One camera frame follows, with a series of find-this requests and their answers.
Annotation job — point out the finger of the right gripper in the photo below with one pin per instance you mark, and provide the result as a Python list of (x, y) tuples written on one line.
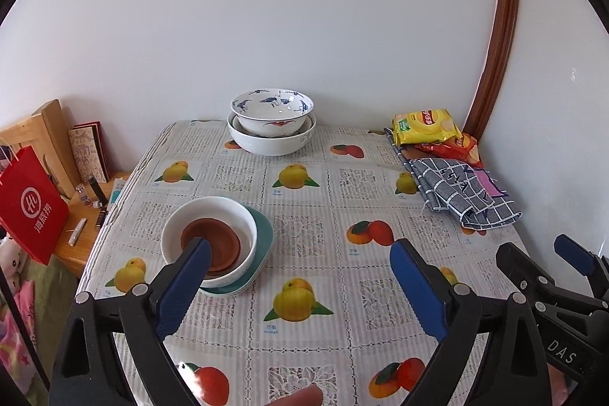
[(586, 263), (527, 276)]

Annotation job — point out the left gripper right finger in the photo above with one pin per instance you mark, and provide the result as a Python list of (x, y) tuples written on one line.
[(449, 313)]

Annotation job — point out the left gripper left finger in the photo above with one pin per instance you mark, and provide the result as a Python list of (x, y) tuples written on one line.
[(147, 319)]

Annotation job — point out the brown clay bowl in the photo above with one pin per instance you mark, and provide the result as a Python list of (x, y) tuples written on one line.
[(224, 242)]

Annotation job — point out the large white bowl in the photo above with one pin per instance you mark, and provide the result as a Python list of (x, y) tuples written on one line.
[(231, 212)]

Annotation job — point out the right hand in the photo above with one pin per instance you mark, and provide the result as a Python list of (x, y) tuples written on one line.
[(562, 387)]

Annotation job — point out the left hand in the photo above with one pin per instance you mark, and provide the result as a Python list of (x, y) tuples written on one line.
[(307, 396)]

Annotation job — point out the white pen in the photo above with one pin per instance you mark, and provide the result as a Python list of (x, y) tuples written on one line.
[(76, 232)]

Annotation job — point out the black lipstick tube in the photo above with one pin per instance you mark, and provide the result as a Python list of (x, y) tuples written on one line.
[(100, 219)]

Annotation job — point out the wooden side table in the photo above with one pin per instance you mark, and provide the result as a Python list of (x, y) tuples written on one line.
[(75, 257)]

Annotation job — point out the fruit print tablecloth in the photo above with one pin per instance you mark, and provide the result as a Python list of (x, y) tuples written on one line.
[(322, 306)]

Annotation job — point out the dark small bottle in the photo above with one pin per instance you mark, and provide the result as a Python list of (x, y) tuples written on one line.
[(96, 188)]

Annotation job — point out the grey checked cloth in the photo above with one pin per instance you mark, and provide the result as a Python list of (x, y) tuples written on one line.
[(470, 194)]

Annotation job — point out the teal white box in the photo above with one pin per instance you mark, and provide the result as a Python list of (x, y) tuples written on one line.
[(118, 186)]

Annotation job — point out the red chips bag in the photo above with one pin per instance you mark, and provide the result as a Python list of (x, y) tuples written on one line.
[(464, 148)]

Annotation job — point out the red paper bag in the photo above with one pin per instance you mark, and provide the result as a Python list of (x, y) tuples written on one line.
[(32, 210)]

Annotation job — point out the patterned book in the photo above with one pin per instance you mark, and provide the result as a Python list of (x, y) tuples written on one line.
[(88, 151)]

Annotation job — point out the yellow chips bag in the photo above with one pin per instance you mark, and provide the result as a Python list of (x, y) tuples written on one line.
[(424, 126)]

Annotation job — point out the white ornamented bowl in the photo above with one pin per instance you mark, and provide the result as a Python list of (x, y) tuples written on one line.
[(271, 146)]

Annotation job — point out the wooden chair back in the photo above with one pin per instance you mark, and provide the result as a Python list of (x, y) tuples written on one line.
[(47, 133)]

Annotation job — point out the blue bird patterned bowl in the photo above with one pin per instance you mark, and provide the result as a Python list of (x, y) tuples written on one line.
[(272, 112)]

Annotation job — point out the brown wooden door frame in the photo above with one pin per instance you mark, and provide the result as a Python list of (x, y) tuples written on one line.
[(492, 76)]

